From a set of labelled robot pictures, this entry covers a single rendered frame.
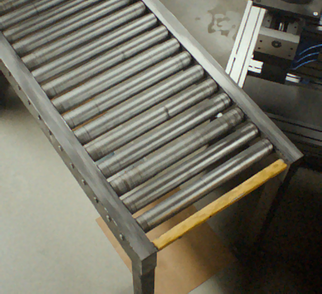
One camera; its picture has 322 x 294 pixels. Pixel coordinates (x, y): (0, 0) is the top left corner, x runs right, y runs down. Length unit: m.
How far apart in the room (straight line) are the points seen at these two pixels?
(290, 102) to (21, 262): 1.28
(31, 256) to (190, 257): 0.63
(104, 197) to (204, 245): 0.88
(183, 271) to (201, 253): 0.10
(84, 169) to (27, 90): 0.33
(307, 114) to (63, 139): 1.18
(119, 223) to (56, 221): 0.92
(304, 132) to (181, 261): 0.72
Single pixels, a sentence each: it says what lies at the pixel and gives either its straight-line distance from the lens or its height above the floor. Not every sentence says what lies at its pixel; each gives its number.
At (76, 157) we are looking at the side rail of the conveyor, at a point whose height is 0.80.
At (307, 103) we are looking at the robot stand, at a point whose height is 0.21.
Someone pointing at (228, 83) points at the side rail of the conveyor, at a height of 0.80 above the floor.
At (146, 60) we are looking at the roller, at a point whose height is 0.80.
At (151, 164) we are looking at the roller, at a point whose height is 0.80.
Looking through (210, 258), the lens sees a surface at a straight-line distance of 2.36.
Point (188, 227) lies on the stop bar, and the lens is 1.51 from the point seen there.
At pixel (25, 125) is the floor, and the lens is 2.68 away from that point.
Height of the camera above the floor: 2.21
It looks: 58 degrees down
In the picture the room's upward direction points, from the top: 2 degrees clockwise
